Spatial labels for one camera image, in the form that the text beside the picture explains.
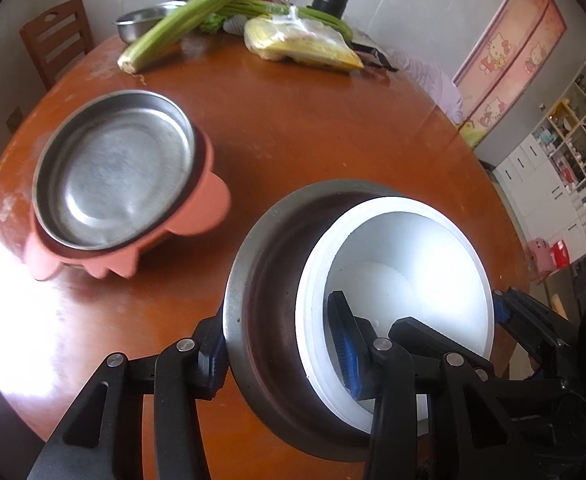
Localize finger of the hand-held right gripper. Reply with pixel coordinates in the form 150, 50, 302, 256
493, 287, 581, 376
388, 316, 498, 381

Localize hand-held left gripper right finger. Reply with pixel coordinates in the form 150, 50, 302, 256
327, 290, 538, 480

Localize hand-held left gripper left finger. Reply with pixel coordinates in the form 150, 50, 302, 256
25, 316, 231, 480

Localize large red instant noodle bowl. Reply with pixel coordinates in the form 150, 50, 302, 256
294, 196, 496, 436

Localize shiny steel bowl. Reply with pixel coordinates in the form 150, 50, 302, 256
221, 178, 474, 461

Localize orange plate with ears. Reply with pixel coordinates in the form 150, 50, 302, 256
24, 127, 232, 282

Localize round steel plate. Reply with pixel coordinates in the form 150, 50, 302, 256
32, 89, 197, 252

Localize pink toy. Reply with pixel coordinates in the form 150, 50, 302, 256
528, 239, 571, 273

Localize white shelf cabinet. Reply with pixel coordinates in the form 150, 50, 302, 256
493, 45, 586, 271

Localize pale pink cloth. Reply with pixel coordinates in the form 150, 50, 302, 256
373, 45, 466, 126

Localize black tongs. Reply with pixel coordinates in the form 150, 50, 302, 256
350, 42, 398, 72

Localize pink cartoon cat poster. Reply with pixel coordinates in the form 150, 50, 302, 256
453, 0, 568, 148

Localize clear bag of yellow corn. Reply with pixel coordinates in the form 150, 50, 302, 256
243, 6, 365, 72

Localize long green vegetable stalks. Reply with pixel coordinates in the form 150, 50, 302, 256
213, 0, 354, 41

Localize celery bunch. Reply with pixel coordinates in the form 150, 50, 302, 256
118, 0, 264, 73

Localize steel basin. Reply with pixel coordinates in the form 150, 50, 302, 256
114, 1, 191, 45

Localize brown slatted wooden chair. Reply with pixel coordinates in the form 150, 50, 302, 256
19, 0, 95, 92

